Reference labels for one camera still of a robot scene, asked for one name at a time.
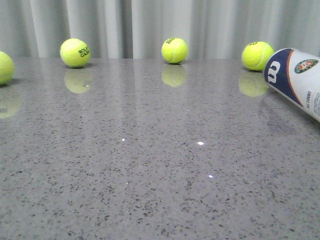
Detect white tennis ball can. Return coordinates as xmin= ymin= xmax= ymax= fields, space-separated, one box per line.
xmin=263 ymin=48 xmax=320 ymax=121

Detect centre tennis ball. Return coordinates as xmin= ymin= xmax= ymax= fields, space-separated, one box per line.
xmin=161 ymin=37 xmax=189 ymax=64

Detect tennis ball with black lettering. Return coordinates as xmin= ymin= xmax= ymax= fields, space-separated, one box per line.
xmin=60 ymin=38 xmax=91 ymax=68

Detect right tennis ball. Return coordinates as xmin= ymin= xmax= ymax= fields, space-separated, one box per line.
xmin=241 ymin=41 xmax=274 ymax=71

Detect far left tennis ball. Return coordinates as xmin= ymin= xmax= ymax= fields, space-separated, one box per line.
xmin=0 ymin=51 xmax=15 ymax=85

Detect grey pleated curtain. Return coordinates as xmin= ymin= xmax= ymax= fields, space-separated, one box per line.
xmin=0 ymin=0 xmax=320 ymax=59

